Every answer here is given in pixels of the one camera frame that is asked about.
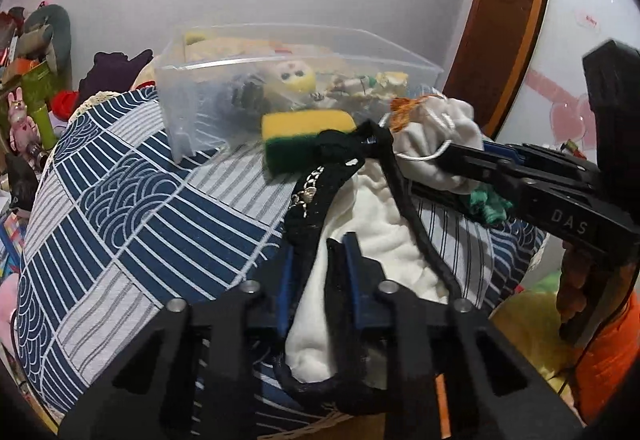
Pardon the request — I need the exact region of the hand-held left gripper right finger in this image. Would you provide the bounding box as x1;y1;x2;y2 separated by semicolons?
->
342;232;587;440

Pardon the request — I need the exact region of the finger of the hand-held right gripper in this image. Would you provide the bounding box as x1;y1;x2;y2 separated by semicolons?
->
409;182;531;223
436;142;598;188

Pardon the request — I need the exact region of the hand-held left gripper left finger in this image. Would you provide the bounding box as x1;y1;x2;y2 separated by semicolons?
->
57;247;296;440

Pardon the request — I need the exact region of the white drawstring bag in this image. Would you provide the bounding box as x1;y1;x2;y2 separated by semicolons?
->
379;94;486;197

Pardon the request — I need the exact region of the white garment with black trim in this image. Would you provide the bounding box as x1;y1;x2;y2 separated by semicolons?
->
272;119;463;417

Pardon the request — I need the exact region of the clear plastic storage bin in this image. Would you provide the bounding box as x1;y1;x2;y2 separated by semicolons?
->
152;23;445;161

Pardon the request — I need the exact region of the person's right forearm orange sleeve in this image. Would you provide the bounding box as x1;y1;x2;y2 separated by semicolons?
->
575;290;640;423

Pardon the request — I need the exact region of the white and green soft toy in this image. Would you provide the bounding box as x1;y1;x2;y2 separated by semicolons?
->
330;70;411;100

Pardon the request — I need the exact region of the black soft toy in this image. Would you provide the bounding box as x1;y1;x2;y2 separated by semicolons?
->
227;74;268;118

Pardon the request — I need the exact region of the person's right hand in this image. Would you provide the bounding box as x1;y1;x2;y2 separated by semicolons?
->
556;240;601;325

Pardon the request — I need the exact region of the green scrunchie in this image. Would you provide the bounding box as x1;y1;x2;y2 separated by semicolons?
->
467;187;516;227

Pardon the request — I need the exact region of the pink heart sticker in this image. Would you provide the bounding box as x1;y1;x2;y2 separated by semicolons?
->
529;68;598;145

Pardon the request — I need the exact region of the yellow and green sponge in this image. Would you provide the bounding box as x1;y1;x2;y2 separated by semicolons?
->
261;110;359;177

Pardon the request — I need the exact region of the blue patterned tablecloth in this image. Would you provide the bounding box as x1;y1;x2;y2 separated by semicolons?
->
14;84;551;440

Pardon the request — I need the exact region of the yellow doll plush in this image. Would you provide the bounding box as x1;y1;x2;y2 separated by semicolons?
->
272;58;318;95

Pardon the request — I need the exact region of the dark purple plush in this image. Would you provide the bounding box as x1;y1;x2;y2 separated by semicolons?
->
77;48;154;93

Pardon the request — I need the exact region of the red cloth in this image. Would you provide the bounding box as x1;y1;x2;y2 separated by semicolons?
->
50;90;83;117

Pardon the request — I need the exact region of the pink rabbit toy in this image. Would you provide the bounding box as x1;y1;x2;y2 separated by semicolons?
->
6;87;41;155

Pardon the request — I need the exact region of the green box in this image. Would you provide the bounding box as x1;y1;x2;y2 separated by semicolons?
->
20;62;61;148

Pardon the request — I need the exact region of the wooden door frame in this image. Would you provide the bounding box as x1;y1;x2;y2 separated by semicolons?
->
442;0;557;139

